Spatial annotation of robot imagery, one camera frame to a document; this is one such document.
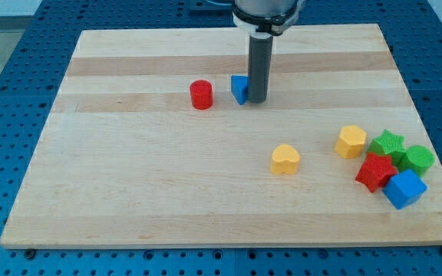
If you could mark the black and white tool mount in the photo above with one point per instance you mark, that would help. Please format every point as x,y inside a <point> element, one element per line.
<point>263,21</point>

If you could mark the green star block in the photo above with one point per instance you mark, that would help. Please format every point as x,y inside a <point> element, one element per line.
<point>388,144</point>

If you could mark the blue triangle block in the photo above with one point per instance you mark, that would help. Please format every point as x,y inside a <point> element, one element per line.
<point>239,88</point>

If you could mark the green cylinder block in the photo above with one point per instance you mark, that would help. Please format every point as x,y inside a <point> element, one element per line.
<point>418,159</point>

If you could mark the blue cube block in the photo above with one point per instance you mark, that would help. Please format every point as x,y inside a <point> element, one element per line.
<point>404,189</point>

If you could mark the light wooden board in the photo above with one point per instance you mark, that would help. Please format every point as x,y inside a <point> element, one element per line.
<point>125,160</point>

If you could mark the yellow heart block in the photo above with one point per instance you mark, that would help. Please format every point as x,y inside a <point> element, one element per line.
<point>285,159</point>

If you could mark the yellow hexagon block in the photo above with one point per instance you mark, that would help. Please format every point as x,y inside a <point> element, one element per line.
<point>351,141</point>

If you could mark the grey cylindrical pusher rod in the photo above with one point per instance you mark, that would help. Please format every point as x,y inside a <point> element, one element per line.
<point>260,54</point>

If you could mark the red cylinder block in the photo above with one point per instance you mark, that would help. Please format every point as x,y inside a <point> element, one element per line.
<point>201,93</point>

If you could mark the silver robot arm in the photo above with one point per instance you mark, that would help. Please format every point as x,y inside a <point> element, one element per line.
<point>268,2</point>

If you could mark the red star block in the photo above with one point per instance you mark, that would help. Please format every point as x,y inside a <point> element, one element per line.
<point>376,171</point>

